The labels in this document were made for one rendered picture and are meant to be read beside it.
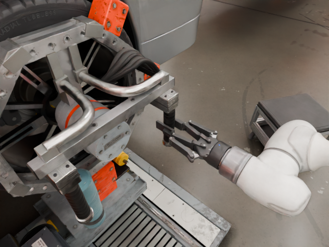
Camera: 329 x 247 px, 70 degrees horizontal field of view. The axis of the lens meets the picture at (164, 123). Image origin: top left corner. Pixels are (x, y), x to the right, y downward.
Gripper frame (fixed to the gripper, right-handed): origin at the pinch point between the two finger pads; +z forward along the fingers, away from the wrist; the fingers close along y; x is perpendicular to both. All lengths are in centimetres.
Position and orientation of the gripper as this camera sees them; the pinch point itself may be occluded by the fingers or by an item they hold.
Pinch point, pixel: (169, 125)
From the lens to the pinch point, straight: 74.6
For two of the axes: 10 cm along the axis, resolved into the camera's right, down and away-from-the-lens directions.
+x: 0.0, -7.2, -6.9
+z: -7.6, -4.5, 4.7
